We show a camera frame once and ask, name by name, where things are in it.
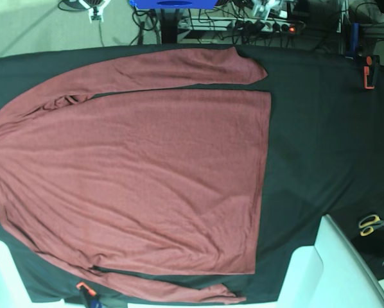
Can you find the red long-sleeve T-shirt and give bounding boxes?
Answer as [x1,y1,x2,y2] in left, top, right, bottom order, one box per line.
[0,47,271,304]

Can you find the white power strip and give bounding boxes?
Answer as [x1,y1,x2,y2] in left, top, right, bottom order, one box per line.
[178,16,306,35]

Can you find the black table cloth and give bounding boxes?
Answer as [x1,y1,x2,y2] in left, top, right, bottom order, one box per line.
[0,45,384,304]

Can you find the blue box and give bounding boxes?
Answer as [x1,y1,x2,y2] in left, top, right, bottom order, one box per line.
[129,0,217,10]

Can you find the orange black clamp bottom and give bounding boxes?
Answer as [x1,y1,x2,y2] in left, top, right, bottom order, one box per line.
[76,282,103,308]

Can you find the orange black clamp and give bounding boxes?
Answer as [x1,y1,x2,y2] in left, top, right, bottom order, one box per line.
[363,55,380,90]
[76,282,103,308]

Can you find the orange black clamp right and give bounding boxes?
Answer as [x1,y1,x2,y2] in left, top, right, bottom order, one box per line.
[363,55,380,90]

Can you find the black table stand post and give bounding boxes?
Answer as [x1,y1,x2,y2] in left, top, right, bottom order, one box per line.
[157,9,182,44]

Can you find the yellow-handled scissors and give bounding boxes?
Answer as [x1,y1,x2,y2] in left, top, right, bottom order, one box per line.
[358,214,384,237]

